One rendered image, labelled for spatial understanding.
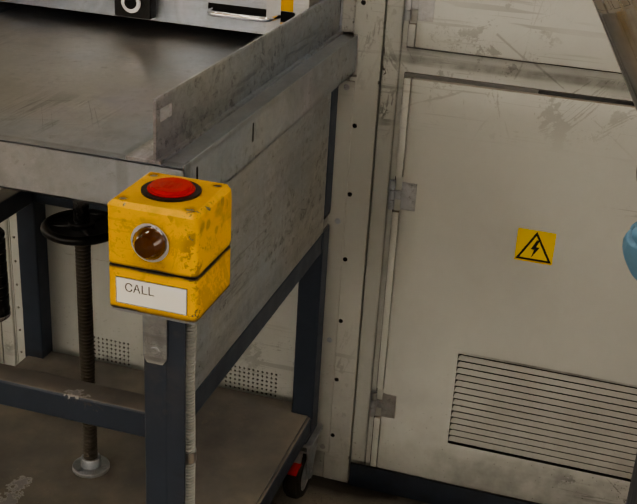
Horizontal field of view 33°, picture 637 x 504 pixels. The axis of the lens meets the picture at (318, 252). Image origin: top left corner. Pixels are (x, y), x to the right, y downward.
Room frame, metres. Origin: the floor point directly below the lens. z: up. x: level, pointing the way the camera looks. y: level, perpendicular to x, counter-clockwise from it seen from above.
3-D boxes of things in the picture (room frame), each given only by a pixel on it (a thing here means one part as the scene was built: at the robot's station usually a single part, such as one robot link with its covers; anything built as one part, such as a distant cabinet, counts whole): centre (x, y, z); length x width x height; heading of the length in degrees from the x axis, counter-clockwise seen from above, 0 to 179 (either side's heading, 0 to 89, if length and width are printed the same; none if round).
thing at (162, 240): (0.78, 0.14, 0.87); 0.03 x 0.01 x 0.03; 74
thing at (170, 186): (0.83, 0.12, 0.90); 0.04 x 0.04 x 0.02
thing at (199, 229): (0.83, 0.12, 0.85); 0.08 x 0.08 x 0.10; 74
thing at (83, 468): (1.44, 0.35, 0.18); 0.06 x 0.06 x 0.02
